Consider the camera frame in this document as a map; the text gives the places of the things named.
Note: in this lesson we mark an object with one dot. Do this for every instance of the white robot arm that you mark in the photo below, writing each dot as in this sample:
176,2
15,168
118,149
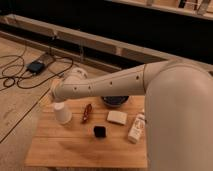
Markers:
178,109

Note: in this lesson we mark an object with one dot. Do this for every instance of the black eraser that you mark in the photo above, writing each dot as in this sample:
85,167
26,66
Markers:
100,131

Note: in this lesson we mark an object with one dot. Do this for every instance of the dark bowl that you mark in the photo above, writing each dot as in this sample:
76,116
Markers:
114,101

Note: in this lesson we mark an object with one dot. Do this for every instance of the white rectangular block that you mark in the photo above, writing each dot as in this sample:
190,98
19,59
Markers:
117,117

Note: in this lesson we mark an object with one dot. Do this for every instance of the wooden table board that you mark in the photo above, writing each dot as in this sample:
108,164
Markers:
75,144

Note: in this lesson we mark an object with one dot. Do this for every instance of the blue power adapter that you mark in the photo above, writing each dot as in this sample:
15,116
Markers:
35,67

